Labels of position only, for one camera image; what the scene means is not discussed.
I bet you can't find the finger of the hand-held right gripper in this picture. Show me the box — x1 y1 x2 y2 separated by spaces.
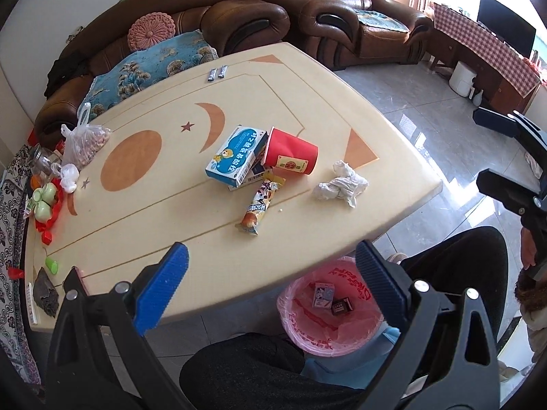
473 106 547 167
476 170 547 227

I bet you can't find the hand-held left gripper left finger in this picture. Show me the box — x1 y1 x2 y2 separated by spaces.
45 242 193 410

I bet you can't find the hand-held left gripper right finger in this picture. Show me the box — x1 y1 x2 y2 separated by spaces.
355 240 501 410

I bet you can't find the pink-lined trash bin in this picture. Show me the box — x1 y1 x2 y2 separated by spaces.
276 256 401 357

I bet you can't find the blue trash bin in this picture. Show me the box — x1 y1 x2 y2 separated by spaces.
299 322 403 379

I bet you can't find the white tissue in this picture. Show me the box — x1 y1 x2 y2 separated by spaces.
317 160 369 208

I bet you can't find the long snack wrapper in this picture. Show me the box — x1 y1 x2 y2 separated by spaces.
234 176 286 236

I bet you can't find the blue white medicine box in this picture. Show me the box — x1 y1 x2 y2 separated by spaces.
205 125 269 189

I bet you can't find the red paper cup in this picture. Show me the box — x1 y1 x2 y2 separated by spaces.
261 126 319 177

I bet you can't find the person's right hand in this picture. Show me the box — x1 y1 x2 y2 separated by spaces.
520 227 536 268

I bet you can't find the brown wooden cabinet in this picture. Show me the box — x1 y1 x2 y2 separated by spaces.
429 30 535 116

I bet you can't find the white round appliance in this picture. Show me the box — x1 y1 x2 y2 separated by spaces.
449 60 476 95

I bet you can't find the small lavender printed box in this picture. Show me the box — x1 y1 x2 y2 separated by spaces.
314 283 337 309

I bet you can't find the red checkered cloth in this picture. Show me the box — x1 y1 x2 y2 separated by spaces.
433 2 541 99

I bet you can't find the black television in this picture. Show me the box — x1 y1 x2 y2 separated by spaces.
477 0 537 56

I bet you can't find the dark grey stone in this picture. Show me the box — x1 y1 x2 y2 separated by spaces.
33 267 59 319

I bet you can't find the white flat strip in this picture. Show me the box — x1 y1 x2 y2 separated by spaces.
26 282 40 323

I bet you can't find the white knotted plastic bag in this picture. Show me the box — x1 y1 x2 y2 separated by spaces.
60 163 80 193

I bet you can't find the blue patterned seat cover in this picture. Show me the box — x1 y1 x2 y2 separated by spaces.
352 9 411 35

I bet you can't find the clear bag of peanuts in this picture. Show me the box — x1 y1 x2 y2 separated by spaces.
61 102 112 167

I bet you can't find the patterned rug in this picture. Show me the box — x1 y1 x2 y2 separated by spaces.
0 143 43 385

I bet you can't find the glass jar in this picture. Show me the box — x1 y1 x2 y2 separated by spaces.
28 145 63 178

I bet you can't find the blue patterned sofa cover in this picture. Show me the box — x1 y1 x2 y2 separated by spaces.
77 30 219 122

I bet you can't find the black cloth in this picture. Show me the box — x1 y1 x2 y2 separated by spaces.
45 53 92 99

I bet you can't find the pink round cushion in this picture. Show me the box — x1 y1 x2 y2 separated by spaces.
128 13 176 52

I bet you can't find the brown leather sofa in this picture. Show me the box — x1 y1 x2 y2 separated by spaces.
34 0 291 150

